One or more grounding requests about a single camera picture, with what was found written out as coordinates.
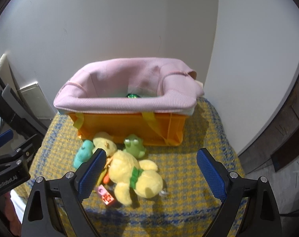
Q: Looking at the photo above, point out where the green plush frog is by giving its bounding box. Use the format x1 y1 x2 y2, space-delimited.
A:
122 134 147 159

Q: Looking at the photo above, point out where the white wall panel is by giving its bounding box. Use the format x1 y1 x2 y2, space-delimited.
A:
18 81 56 119

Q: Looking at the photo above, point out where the pink toy block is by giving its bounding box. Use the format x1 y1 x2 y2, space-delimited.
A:
95 185 115 206

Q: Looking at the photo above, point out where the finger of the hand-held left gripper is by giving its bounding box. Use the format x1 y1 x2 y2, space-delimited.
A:
0 129 14 150
0 133 40 168

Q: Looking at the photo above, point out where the dark wooden furniture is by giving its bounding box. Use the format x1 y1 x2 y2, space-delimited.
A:
238 62 299 178

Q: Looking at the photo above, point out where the small orange toy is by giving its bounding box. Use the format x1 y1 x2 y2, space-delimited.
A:
100 157 113 184

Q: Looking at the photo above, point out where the person's left forearm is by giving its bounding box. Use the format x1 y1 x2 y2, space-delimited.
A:
0 191 25 229

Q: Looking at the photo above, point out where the pink knit cloth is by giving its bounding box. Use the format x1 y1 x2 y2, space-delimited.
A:
54 57 205 117

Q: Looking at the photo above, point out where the orange storage box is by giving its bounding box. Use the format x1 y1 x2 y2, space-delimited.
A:
69 112 185 147

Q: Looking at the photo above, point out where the large yellow plush bear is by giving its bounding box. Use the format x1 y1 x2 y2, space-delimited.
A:
107 150 164 206

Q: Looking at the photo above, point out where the yellow blue checked blanket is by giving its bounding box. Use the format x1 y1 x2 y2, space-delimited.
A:
13 96 246 237

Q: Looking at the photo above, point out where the teal plush toy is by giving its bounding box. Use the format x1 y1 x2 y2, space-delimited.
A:
73 140 95 169

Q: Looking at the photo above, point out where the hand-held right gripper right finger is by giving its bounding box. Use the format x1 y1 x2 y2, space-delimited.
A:
196 148 283 237

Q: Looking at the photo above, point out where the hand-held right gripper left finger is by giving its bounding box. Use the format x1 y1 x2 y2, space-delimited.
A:
21 148 108 237

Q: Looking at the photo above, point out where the small yellow plush duck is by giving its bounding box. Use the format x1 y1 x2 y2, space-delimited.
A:
93 131 118 157

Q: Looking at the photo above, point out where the beige cushion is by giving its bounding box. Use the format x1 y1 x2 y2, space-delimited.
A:
0 54 19 93

